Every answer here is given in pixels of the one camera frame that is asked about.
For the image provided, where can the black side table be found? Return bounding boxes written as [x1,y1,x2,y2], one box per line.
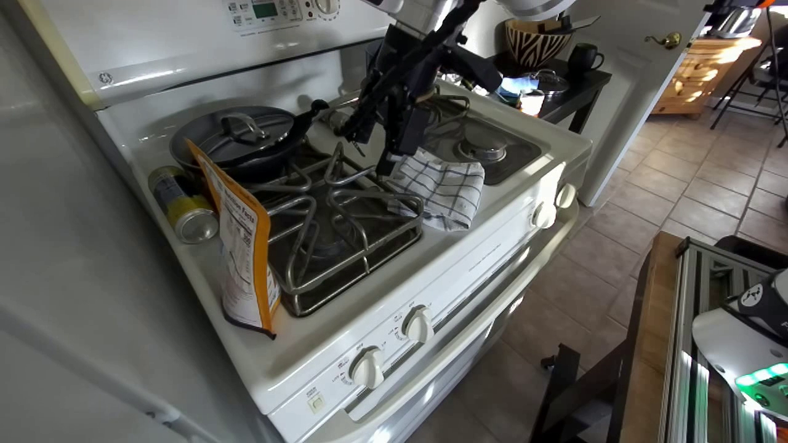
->
[490,56,616,135]

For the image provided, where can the glass pan lid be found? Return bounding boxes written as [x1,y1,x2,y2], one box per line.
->
[175,105,299,162]

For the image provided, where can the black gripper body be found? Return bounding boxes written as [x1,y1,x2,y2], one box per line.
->
[368,23,463,119]

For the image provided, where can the oven digital control panel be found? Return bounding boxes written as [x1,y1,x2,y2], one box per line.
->
[223,0,318,31]

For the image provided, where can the yellow green spray can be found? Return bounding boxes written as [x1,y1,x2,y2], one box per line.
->
[148,165,223,247]

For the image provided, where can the zebra pattern bowl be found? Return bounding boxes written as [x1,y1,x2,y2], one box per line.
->
[501,15,577,72]

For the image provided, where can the white gas stove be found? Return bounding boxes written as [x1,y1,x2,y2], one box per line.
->
[15,0,593,443]

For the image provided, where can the black metal cart leg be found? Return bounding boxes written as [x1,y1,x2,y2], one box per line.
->
[527,343,638,443]

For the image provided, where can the white oven door handle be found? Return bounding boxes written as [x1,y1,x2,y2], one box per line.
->
[342,207,587,438]

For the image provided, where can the white checkered dish towel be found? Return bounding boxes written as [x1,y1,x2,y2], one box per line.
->
[388,148,488,234]

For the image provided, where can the white door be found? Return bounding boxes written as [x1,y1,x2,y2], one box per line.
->
[574,0,719,211]

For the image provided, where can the brass door knob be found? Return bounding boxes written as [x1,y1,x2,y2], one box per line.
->
[645,29,686,53]

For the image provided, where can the shiny metal bowl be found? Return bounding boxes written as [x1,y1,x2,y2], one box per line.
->
[524,68,572,112]

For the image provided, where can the aluminium cart frame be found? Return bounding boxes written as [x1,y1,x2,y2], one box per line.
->
[667,239,788,443]

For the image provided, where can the black mug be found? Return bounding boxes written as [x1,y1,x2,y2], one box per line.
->
[566,41,608,82]

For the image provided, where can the white stove burner knob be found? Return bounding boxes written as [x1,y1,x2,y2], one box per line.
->
[348,343,390,393]
[399,303,436,346]
[554,183,579,211]
[529,199,561,234]

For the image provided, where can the black frying pan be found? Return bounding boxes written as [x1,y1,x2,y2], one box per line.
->
[169,104,331,187]

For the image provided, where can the grey metal stove grate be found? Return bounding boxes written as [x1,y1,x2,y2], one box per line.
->
[249,148,426,319]

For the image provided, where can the round metal gas burner head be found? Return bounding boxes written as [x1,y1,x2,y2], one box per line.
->
[468,135,512,168]

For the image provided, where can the orange and white food bag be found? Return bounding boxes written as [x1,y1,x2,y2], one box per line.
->
[186,135,284,340]

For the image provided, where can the black tripod legs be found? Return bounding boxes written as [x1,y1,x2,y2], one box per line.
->
[710,0,788,152]

